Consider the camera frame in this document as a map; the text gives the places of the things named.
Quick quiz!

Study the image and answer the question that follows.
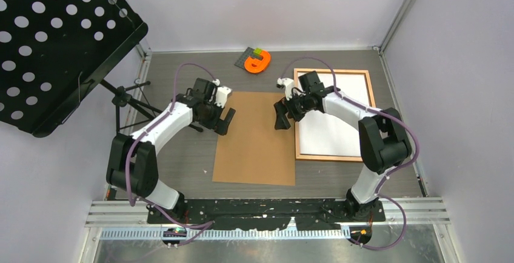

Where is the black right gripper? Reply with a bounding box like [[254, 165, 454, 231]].
[[275, 90, 312, 130]]

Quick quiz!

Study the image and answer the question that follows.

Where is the brown cardboard backing board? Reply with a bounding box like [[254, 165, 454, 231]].
[[212, 92, 296, 186]]

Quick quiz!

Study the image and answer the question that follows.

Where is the landscape photo print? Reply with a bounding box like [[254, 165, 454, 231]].
[[298, 72, 371, 158]]

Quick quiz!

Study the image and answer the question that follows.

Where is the wooden picture frame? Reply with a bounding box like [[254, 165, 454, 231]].
[[293, 68, 377, 163]]

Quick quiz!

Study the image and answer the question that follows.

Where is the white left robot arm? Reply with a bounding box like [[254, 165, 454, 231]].
[[106, 78, 236, 223]]

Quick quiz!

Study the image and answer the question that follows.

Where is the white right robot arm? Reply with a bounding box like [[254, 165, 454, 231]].
[[274, 72, 412, 221]]

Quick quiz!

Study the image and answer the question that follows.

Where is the grey lego baseplate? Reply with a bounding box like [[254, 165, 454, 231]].
[[234, 47, 255, 70]]

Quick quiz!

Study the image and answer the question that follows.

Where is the green lego brick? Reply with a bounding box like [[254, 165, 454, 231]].
[[252, 48, 262, 58]]

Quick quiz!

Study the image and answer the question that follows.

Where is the black perforated music stand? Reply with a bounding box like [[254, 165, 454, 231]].
[[1, 0, 159, 138]]

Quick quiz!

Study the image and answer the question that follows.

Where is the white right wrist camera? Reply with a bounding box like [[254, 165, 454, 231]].
[[276, 78, 295, 101]]

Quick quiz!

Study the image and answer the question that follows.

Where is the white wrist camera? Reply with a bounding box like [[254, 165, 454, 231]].
[[213, 79, 233, 108], [276, 78, 295, 101]]

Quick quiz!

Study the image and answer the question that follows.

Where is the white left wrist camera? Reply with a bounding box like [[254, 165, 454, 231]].
[[213, 79, 233, 108]]

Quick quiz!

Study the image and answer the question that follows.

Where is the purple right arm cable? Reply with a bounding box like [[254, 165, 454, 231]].
[[279, 57, 421, 251]]

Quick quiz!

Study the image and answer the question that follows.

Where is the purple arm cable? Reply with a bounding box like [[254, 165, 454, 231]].
[[279, 57, 421, 251], [125, 62, 221, 248]]

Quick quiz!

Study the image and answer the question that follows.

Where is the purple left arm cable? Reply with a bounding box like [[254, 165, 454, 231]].
[[125, 62, 221, 248]]

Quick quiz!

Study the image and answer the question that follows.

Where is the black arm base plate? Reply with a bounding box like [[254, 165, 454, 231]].
[[147, 198, 386, 231]]

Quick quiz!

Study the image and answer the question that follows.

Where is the aluminium rail with ruler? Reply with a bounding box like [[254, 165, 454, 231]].
[[85, 198, 450, 241]]

